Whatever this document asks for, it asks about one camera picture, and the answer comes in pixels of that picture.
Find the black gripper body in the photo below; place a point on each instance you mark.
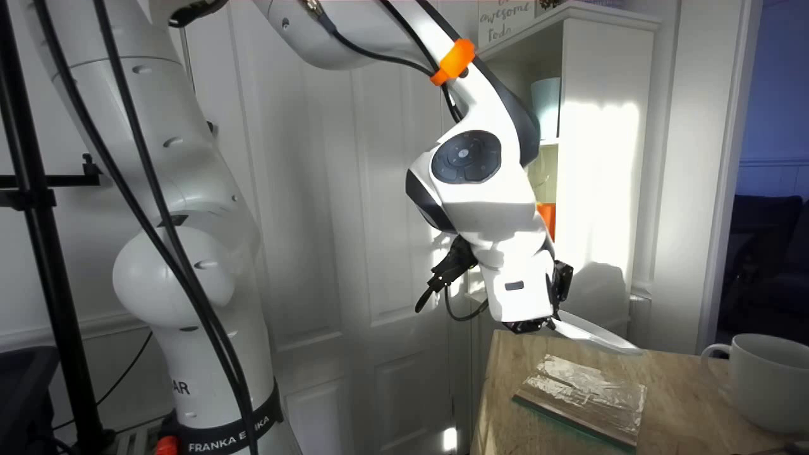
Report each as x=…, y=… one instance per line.
x=527, y=324

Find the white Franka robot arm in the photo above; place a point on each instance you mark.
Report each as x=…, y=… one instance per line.
x=166, y=153

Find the white shelf cabinet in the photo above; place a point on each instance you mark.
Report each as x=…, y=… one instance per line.
x=601, y=167

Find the orange plastic cup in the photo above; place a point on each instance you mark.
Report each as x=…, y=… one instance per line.
x=549, y=221

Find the white panelled door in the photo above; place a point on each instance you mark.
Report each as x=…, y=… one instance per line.
x=369, y=362

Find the white mug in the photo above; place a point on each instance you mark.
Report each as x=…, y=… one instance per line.
x=771, y=383

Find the white sign with lettering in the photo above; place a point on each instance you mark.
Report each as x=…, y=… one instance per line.
x=507, y=22

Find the red round button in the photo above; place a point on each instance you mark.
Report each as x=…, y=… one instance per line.
x=164, y=445

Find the black tripod stand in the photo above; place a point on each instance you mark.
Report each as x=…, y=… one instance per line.
x=38, y=254

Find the dark grey case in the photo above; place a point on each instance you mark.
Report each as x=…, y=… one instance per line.
x=25, y=406

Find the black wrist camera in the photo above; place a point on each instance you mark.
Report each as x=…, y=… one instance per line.
x=561, y=281

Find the white door frame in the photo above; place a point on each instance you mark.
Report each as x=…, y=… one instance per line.
x=699, y=167

